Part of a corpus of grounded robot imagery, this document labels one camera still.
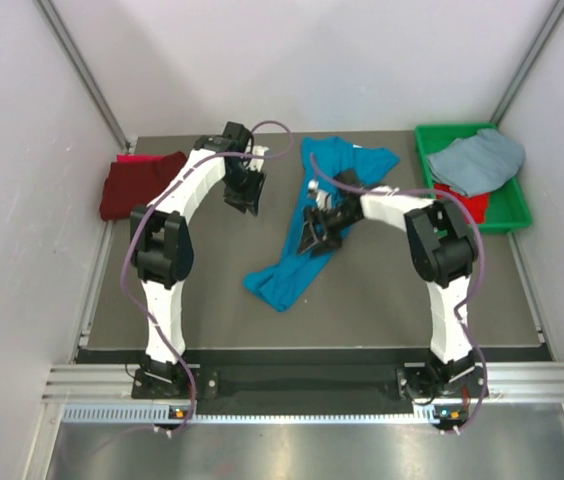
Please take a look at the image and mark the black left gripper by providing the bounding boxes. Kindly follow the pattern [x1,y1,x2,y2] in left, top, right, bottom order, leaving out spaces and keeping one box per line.
[221,163,265,216]

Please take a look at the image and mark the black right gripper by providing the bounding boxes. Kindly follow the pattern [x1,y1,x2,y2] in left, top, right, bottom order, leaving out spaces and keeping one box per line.
[298,204,362,259]

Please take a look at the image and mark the blue t shirt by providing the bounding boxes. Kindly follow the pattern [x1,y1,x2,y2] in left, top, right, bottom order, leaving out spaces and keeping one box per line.
[242,136,401,314]

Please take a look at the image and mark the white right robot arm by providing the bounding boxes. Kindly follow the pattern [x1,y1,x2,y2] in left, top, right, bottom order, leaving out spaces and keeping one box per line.
[298,169,479,401]

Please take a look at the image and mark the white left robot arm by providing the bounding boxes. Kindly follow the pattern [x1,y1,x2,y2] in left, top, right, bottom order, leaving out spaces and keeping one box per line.
[125,122,267,399]

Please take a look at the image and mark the dark red folded t shirt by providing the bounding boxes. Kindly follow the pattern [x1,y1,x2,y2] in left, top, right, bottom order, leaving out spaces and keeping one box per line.
[99,151,187,221]

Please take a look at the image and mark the pink folded t shirt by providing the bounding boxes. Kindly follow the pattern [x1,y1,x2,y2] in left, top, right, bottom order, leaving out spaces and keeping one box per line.
[116,154,162,163]

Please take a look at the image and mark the red t shirt in bin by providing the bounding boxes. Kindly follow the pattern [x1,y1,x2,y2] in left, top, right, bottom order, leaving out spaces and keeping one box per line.
[434,183,490,224]

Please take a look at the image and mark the grey t shirt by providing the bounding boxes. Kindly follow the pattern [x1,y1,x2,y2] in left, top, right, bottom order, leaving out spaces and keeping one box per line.
[426,128,526,197]

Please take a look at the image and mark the green plastic bin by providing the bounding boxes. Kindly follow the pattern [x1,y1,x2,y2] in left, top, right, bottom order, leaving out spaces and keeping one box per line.
[414,123,532,234]

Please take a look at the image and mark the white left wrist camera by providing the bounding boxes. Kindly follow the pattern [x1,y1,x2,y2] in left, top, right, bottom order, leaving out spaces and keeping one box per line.
[247,145,269,172]

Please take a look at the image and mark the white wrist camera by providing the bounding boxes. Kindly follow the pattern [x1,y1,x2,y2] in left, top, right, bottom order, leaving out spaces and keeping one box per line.
[247,145,269,172]
[307,179,333,211]

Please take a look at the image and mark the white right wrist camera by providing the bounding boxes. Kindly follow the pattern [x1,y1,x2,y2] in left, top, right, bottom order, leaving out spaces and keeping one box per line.
[307,179,333,211]

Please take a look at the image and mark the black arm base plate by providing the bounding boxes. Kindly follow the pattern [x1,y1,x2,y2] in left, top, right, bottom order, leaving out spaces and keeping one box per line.
[130,363,489,401]

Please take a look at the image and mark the aluminium front rail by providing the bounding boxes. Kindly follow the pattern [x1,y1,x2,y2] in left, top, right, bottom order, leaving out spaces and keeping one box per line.
[42,361,564,426]

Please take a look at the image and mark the left aluminium corner post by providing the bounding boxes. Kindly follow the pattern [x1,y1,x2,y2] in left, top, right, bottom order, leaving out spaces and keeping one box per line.
[33,0,131,151]

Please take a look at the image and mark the aluminium corner post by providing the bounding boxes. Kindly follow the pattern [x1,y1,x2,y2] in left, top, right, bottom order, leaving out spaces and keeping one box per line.
[489,0,564,125]
[33,0,131,151]

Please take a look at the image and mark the right aluminium corner post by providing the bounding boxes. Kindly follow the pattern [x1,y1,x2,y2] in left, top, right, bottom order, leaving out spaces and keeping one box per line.
[489,0,564,125]

